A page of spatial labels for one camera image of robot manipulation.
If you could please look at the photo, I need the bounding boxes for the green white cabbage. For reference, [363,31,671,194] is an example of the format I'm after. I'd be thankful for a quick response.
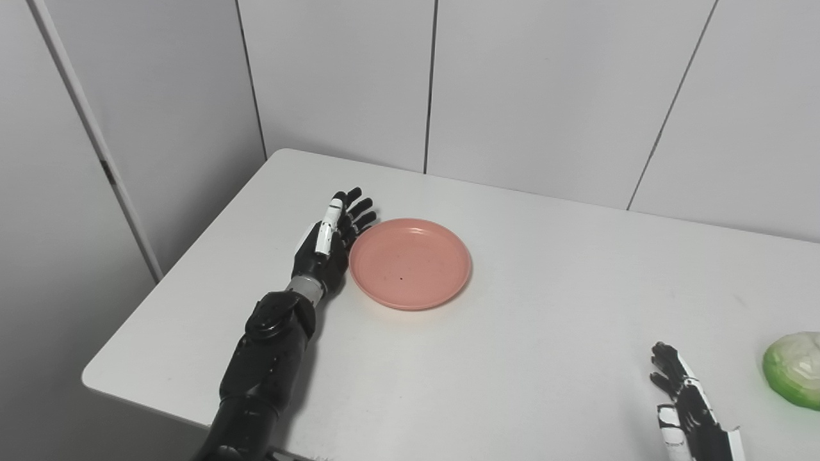
[762,332,820,412]

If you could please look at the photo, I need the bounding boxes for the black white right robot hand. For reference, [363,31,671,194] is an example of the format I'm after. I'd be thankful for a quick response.
[650,341,747,461]

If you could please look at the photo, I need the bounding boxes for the pink round plate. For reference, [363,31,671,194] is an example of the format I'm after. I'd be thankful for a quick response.
[348,218,473,312]

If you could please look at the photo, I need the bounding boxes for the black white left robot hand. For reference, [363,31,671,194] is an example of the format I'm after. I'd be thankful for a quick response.
[291,187,378,298]

